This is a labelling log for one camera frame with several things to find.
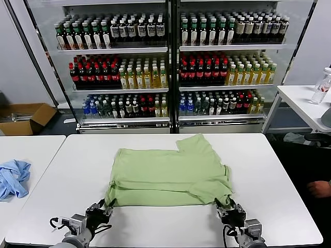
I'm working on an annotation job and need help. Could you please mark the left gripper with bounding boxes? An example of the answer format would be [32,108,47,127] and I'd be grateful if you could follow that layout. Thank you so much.
[85,198,117,229]

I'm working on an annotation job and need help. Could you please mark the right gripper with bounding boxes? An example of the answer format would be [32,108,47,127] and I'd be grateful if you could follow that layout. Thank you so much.
[215,197,248,228]

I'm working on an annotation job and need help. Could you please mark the light green polo shirt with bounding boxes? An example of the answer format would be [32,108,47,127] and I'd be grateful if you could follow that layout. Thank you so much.
[104,133,236,207]

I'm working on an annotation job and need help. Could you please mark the person's bare hand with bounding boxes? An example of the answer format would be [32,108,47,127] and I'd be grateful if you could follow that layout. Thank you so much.
[307,180,330,198]

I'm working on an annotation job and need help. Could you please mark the grey-green cloth bundle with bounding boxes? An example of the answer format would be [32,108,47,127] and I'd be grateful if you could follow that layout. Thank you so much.
[283,132,311,145]

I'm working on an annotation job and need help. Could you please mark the crumpled light blue shirt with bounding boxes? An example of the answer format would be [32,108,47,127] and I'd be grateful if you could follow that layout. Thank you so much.
[0,159,32,203]

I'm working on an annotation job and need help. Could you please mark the brown cardboard box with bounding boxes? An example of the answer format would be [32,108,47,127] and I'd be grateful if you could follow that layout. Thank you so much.
[0,102,58,136]

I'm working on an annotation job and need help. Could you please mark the black chair armrest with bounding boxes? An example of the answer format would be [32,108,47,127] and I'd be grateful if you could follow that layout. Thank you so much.
[304,133,331,148]

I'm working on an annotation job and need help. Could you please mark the silver metal rods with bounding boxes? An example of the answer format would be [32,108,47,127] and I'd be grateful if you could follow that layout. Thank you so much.
[0,112,34,122]

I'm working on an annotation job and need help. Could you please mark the white side table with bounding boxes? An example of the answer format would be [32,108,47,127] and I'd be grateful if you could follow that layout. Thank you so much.
[263,84,331,134]

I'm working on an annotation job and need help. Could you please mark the grey rounded object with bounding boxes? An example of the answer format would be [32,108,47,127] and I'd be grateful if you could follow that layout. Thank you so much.
[322,107,331,128]

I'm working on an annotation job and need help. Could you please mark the clear plastic water bottle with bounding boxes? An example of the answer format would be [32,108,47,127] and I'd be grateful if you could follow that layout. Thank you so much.
[311,67,331,105]

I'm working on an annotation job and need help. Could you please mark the beverage display cabinet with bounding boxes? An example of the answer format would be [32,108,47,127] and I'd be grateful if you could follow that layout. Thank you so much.
[41,0,173,135]
[172,0,293,134]

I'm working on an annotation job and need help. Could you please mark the open glass cabinet door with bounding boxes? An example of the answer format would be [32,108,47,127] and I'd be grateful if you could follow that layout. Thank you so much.
[281,0,320,86]
[4,0,80,125]

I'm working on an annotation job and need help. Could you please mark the green-cap dark tea bottle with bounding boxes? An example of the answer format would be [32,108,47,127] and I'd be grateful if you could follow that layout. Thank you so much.
[72,22,84,50]
[208,18,218,46]
[82,22,93,50]
[100,21,112,49]
[217,18,227,45]
[91,21,102,50]
[227,18,236,45]
[55,23,66,50]
[64,22,74,50]
[180,19,190,47]
[190,18,199,47]
[199,18,208,47]

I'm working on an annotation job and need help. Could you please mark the beige-label drink bottle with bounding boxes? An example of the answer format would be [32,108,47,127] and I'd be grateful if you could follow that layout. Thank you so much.
[245,15,255,35]
[236,15,246,36]

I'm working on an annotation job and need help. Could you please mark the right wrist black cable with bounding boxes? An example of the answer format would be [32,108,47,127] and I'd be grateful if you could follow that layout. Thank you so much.
[222,224,240,248]

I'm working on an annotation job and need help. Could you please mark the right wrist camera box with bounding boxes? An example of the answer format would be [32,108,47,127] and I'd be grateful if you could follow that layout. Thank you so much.
[244,219,264,237]

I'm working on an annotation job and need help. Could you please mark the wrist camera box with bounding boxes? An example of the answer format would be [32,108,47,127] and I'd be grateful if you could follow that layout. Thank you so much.
[244,219,264,237]
[69,213,88,233]

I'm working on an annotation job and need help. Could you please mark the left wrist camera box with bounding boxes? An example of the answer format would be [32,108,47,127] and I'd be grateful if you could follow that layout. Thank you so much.
[69,213,88,233]

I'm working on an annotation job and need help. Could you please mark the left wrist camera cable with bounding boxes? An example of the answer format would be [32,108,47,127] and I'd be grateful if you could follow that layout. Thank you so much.
[50,217,71,231]

